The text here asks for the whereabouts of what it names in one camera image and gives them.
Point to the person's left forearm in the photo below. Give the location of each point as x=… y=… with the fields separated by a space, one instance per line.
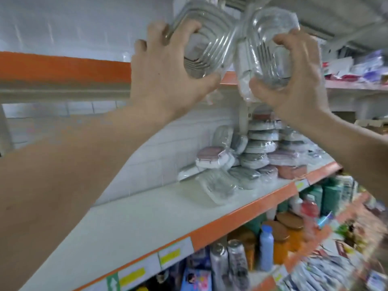
x=54 y=191

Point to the orange metal store shelving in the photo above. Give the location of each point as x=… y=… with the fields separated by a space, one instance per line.
x=60 y=68

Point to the person's left hand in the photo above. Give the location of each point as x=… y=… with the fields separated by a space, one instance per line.
x=160 y=81

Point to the small white carton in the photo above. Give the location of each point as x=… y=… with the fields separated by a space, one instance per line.
x=339 y=64

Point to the blue product pack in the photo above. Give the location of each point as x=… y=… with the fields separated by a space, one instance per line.
x=197 y=280

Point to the brown cardboard box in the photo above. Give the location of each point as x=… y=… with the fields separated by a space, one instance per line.
x=373 y=125

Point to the pink plastic bottle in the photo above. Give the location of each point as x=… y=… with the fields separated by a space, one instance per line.
x=310 y=215

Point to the pile of soap dishes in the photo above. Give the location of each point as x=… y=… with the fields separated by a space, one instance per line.
x=254 y=157

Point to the yellow shelf price label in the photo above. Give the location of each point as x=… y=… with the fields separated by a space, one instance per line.
x=176 y=252
x=302 y=184
x=279 y=274
x=138 y=272

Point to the person's right hand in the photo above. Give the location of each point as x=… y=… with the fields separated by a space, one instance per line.
x=303 y=94

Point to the blue plastic bottle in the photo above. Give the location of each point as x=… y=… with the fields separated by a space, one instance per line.
x=267 y=248

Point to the clear bottle blue cap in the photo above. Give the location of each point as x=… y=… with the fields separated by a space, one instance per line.
x=373 y=66

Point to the white cap bottle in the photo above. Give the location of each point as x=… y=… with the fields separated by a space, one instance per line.
x=345 y=188

